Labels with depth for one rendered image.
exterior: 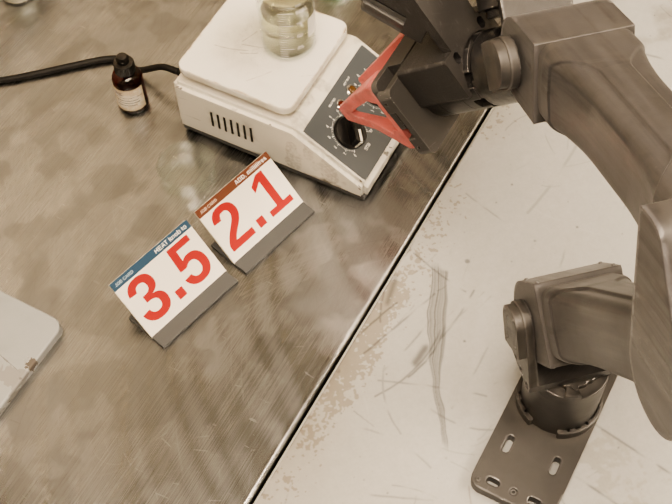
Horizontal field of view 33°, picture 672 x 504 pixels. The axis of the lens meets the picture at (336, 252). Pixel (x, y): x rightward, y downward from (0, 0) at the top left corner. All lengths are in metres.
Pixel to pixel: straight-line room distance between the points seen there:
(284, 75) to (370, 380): 0.28
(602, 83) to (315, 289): 0.41
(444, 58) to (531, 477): 0.33
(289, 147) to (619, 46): 0.41
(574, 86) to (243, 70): 0.43
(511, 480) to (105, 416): 0.33
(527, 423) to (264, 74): 0.38
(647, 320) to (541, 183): 0.50
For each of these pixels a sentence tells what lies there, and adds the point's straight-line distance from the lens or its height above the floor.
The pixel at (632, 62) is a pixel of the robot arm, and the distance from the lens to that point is 0.71.
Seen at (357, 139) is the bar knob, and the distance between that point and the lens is 1.03.
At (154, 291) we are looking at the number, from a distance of 1.00.
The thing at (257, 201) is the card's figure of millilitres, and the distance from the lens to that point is 1.04.
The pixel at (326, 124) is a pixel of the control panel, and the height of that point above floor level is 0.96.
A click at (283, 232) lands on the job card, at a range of 1.04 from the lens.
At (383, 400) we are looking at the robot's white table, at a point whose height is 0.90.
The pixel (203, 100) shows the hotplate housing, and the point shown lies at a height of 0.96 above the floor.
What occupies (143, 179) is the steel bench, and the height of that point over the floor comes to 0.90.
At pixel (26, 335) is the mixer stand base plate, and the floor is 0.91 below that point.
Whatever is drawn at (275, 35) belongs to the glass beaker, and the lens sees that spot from 1.03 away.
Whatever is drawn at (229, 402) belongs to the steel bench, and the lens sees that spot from 0.97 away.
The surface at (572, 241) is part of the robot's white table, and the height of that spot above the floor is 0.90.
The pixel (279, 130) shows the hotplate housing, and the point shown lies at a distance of 1.04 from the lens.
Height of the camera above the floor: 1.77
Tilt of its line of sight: 57 degrees down
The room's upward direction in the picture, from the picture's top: 2 degrees counter-clockwise
